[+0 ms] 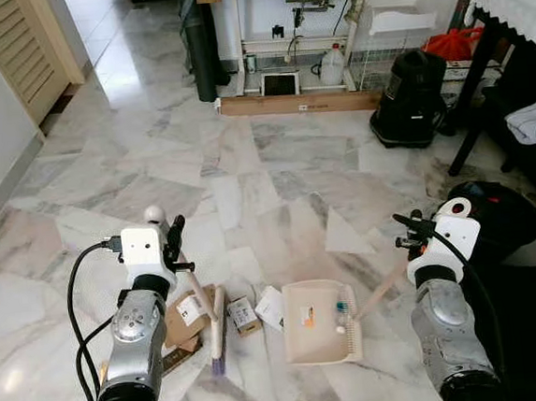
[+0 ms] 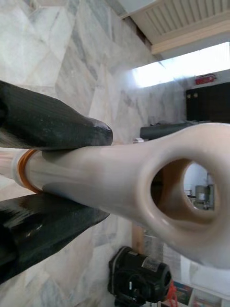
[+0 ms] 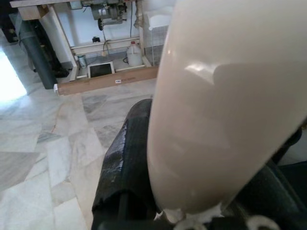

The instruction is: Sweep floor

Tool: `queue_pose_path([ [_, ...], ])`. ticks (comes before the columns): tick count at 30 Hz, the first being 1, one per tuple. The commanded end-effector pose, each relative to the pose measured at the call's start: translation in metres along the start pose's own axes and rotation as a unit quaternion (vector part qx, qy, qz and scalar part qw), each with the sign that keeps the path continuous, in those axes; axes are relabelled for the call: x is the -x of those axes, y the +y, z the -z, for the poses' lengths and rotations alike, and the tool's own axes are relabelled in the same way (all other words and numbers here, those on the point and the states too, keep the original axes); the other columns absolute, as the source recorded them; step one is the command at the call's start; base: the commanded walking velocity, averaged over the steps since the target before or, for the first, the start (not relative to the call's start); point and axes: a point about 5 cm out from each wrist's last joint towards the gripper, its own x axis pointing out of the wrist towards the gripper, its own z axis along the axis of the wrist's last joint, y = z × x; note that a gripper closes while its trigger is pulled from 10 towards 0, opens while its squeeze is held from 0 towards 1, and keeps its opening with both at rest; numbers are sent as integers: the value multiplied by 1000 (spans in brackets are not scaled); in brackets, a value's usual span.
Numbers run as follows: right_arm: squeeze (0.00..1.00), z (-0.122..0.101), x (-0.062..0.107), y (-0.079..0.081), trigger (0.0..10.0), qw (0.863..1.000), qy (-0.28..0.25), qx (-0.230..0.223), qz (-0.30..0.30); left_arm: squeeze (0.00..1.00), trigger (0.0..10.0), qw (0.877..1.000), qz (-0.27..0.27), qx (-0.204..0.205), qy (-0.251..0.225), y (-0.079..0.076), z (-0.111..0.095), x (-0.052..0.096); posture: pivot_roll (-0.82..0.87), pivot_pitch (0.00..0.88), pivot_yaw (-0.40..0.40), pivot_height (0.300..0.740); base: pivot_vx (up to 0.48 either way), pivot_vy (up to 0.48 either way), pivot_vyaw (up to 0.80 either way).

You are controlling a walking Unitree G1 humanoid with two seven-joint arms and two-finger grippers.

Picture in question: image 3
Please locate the white framed tablet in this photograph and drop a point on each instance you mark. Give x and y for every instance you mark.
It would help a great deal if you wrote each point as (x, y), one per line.
(100, 70)

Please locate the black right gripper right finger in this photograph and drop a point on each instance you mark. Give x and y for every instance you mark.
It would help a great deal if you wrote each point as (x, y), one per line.
(275, 196)

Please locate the beige plastic dustpan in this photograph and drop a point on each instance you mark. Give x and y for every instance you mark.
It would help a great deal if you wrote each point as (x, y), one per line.
(216, 107)

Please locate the white frame sewing table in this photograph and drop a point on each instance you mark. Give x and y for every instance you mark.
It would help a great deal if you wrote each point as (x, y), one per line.
(62, 38)

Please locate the long brown cardboard box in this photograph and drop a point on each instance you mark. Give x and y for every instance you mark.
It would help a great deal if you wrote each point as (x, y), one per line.
(96, 83)

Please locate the black plug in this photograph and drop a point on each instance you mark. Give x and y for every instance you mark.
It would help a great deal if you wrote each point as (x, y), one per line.
(96, 39)

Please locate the beige pipe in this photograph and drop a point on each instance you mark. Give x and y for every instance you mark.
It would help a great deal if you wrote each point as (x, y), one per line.
(139, 14)

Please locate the grey sewing machine motor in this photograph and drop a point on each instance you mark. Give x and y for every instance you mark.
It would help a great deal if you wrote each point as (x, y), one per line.
(105, 12)

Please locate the small teal jar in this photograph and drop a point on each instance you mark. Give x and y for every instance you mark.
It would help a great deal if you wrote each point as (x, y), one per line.
(82, 61)

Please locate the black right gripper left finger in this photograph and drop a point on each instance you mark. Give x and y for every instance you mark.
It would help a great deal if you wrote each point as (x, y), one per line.
(129, 167)

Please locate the translucent white roll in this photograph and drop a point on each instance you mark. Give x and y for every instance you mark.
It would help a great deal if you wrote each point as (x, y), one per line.
(51, 28)

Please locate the dark grey roll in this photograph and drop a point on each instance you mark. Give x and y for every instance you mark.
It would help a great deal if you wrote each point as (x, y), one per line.
(40, 62)

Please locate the white plastic jug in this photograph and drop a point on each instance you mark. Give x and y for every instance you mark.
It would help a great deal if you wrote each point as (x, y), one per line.
(134, 56)

